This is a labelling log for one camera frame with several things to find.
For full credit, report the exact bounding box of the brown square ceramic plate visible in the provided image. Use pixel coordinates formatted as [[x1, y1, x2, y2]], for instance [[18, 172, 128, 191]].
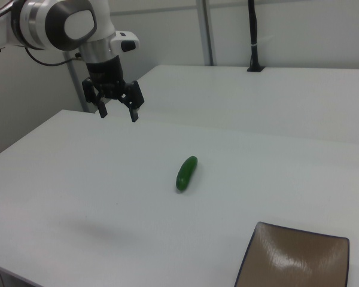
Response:
[[233, 221, 351, 287]]

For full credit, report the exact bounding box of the grey partition frame post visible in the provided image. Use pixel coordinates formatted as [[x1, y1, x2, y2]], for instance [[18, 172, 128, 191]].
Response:
[[196, 0, 214, 66], [62, 51, 91, 114]]

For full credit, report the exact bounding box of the black camera pole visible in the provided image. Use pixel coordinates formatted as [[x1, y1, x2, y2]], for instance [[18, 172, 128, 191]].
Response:
[[247, 0, 260, 68]]

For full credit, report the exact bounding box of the green cucumber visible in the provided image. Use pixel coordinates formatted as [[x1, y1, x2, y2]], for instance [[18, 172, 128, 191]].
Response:
[[175, 155, 199, 193]]

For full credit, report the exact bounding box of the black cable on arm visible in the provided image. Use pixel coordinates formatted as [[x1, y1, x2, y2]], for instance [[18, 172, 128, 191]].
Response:
[[0, 4, 82, 67]]

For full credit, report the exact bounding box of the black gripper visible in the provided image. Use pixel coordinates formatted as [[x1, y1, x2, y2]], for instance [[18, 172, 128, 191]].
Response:
[[81, 56, 145, 123]]

